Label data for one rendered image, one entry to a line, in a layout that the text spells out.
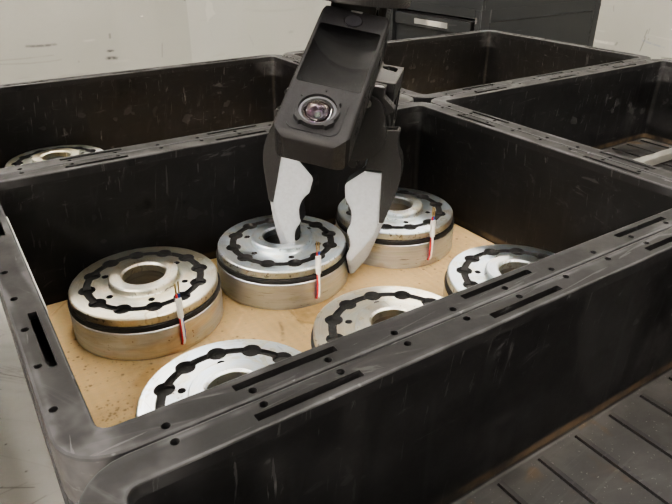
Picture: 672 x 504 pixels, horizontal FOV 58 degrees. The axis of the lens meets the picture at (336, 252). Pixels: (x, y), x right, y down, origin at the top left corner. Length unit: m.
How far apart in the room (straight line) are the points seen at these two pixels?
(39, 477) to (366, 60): 0.40
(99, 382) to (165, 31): 3.39
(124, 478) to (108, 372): 0.22
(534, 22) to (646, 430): 1.91
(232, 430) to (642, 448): 0.24
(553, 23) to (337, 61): 1.94
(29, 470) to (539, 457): 0.39
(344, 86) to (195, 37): 3.45
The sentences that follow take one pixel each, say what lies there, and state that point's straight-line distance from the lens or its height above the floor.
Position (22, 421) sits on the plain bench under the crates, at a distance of 0.62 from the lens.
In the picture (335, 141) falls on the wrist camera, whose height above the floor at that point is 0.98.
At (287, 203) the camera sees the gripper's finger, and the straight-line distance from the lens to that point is 0.46.
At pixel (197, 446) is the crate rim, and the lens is 0.22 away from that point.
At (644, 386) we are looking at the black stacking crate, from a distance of 0.43.
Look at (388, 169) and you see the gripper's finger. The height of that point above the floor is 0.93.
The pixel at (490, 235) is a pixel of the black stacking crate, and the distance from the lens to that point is 0.57.
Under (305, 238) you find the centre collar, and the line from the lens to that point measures 0.48.
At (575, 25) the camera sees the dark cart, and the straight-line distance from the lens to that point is 2.40.
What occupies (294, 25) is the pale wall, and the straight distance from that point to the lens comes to 4.11.
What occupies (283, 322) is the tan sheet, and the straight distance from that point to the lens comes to 0.44.
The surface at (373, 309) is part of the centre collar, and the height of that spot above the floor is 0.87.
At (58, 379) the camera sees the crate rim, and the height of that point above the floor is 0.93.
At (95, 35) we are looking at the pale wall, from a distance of 3.63.
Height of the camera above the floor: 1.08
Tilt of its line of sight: 28 degrees down
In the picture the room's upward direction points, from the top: straight up
